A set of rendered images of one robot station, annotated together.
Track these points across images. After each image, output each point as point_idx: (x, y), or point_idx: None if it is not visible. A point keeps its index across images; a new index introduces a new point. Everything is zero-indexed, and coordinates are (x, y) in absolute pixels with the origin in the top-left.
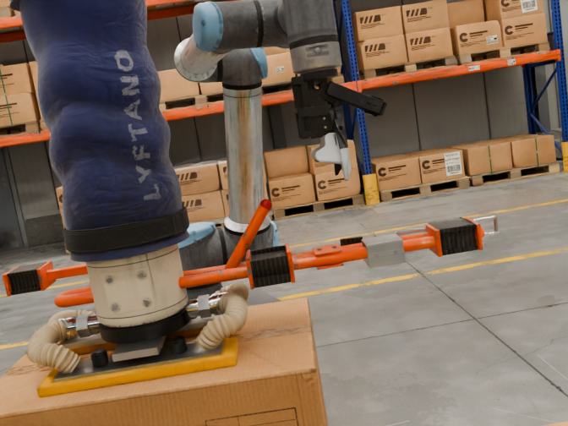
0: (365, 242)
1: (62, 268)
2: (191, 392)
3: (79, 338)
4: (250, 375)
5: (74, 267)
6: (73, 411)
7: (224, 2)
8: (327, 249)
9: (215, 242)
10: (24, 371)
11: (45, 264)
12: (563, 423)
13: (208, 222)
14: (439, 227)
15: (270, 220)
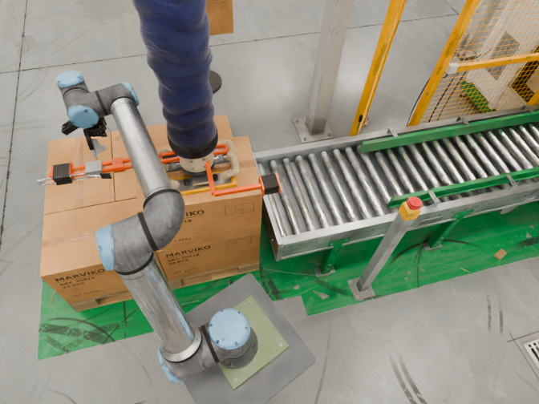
0: (100, 164)
1: (253, 185)
2: None
3: (224, 160)
4: (156, 147)
5: (246, 185)
6: None
7: (114, 85)
8: (116, 161)
9: (208, 322)
10: (245, 162)
11: (262, 183)
12: (48, 273)
13: (216, 337)
14: (67, 165)
15: (160, 345)
